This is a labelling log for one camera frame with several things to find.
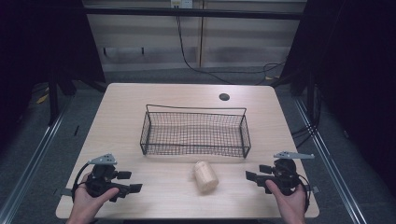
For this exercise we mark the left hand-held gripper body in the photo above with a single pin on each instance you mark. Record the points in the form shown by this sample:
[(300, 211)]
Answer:
[(101, 182)]

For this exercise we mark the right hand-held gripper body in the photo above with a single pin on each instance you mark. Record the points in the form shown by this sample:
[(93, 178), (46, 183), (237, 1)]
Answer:
[(285, 177)]

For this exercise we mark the beige cylindrical roll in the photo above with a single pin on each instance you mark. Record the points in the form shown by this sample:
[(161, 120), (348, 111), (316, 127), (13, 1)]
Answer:
[(205, 179)]

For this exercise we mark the person's left hand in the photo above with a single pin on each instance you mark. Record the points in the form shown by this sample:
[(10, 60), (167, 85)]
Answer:
[(85, 202)]

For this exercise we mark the person's right hand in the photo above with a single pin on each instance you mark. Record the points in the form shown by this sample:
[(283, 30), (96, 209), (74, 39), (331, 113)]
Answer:
[(291, 205)]

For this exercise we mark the grey table edge tab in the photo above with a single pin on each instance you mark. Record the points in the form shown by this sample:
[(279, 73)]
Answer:
[(63, 192), (314, 189)]

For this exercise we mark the small black floor stick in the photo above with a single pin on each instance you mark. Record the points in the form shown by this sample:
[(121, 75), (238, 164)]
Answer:
[(76, 130)]

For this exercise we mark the black table grommet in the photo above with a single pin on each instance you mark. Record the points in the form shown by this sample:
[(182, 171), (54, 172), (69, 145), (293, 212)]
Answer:
[(224, 96)]

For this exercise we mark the black metal stand leg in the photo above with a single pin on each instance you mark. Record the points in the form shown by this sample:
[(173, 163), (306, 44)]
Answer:
[(53, 102)]

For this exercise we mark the yellow floor tape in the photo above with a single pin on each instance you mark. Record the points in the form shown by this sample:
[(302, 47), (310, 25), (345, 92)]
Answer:
[(42, 99)]

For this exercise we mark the black curtain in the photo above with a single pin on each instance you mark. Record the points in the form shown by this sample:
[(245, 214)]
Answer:
[(40, 46), (351, 77)]

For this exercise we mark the black horizontal metal bar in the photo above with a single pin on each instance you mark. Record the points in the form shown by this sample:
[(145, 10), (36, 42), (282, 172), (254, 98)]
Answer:
[(193, 12)]

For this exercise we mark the silver floor rail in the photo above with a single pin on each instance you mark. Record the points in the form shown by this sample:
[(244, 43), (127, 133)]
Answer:
[(31, 161), (330, 161)]

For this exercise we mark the white wall power outlet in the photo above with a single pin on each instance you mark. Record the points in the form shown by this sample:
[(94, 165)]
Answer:
[(182, 3)]

